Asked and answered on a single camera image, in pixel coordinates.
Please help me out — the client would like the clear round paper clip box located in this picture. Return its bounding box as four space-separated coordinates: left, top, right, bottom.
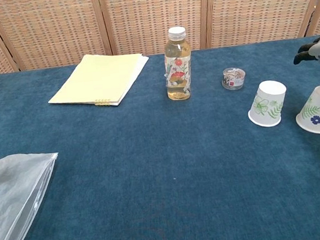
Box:
220 66 248 92

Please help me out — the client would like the empty translucent zip bag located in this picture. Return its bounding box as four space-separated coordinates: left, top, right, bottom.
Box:
0 149 67 240

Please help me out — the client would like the yellow paper notebook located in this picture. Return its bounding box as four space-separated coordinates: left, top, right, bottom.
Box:
43 48 154 113

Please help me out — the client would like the tea bottle white cap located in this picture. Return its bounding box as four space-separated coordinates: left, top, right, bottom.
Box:
160 25 196 102

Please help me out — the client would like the white cup green flower print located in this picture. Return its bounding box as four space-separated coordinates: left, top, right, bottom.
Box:
244 78 291 129

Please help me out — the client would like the blue table cloth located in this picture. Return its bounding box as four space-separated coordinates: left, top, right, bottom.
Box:
0 35 320 240

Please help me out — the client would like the woven wooden folding screen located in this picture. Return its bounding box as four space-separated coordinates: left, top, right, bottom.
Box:
0 0 320 76

